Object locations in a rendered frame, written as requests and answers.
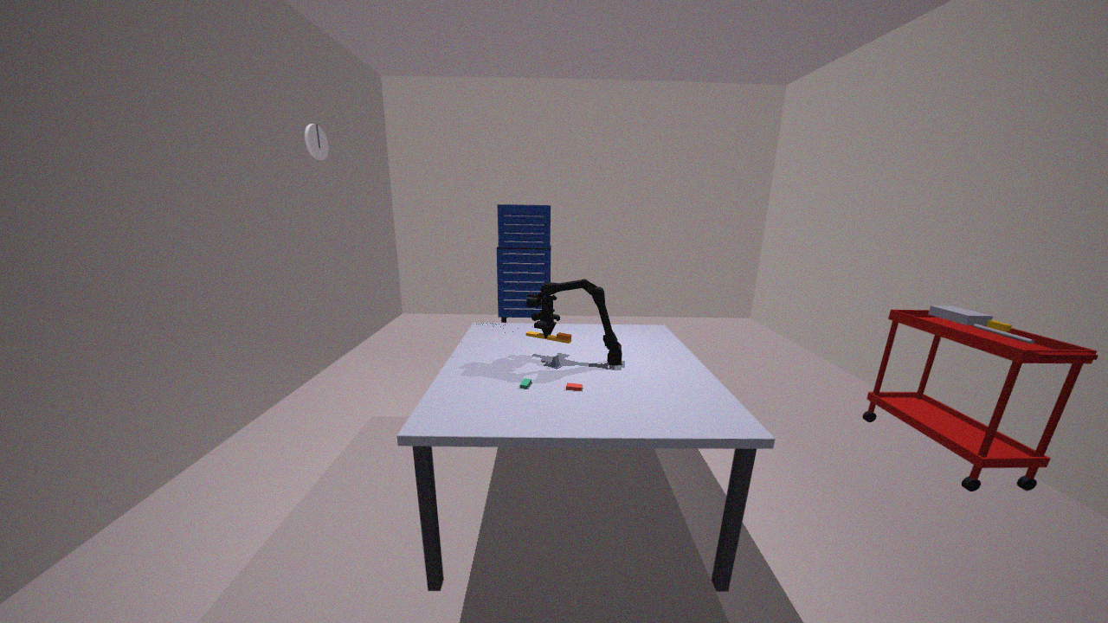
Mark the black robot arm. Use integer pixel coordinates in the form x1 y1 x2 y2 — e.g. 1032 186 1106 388
526 279 622 365

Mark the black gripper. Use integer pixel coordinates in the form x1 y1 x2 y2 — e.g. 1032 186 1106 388
534 308 560 338

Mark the orange long bar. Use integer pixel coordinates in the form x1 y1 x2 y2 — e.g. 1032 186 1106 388
526 331 571 344

